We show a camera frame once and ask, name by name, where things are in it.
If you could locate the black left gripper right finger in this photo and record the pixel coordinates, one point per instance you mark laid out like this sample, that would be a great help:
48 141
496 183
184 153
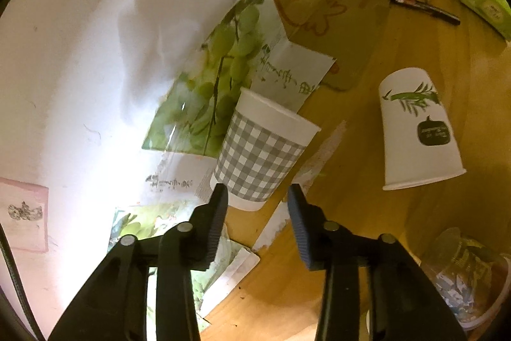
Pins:
404 304

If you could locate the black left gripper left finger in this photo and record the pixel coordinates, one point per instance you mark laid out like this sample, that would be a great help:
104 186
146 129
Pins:
112 304

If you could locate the grey checked paper cup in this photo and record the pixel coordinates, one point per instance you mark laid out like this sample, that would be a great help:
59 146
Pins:
263 142

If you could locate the clear patterned plastic cup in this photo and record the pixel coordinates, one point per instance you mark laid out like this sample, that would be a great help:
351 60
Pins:
472 279

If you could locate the white leaf print paper cup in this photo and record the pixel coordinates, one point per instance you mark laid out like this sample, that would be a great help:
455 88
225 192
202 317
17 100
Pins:
419 142

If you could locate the black pen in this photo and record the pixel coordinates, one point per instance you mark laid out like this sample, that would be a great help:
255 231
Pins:
429 10

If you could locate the brown drawing card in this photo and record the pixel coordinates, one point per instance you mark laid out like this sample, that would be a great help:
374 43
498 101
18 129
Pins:
349 31

